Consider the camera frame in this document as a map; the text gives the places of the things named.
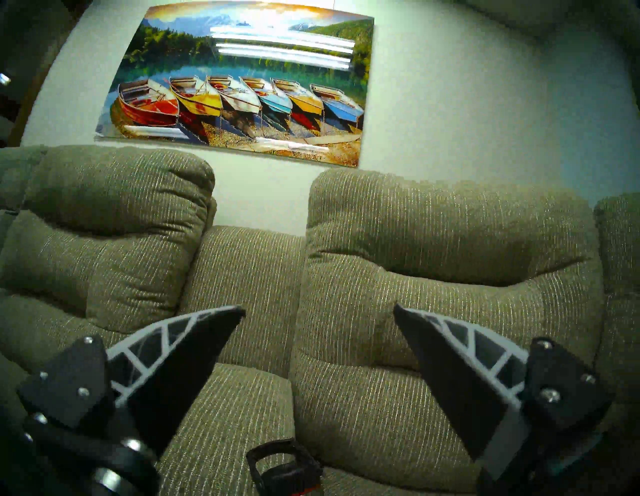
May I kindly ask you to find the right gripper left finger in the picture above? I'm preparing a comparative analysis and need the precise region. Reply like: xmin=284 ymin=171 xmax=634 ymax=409
xmin=17 ymin=306 xmax=247 ymax=461

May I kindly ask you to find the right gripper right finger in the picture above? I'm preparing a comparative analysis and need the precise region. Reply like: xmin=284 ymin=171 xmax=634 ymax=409
xmin=393 ymin=304 xmax=616 ymax=482

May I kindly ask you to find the purple insulated water bottle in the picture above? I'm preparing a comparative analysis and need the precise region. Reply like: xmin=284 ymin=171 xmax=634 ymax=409
xmin=246 ymin=438 xmax=325 ymax=496

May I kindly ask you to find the olive sofa console armrest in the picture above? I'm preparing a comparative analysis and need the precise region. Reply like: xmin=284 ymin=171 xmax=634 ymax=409
xmin=157 ymin=362 xmax=301 ymax=496

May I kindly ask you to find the olive green sectional sofa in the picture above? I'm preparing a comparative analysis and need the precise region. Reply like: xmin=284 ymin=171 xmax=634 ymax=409
xmin=0 ymin=145 xmax=640 ymax=496

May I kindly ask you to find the colourful rowboats wall picture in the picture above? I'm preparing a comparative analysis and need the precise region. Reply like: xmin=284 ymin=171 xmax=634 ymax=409
xmin=95 ymin=0 xmax=376 ymax=168

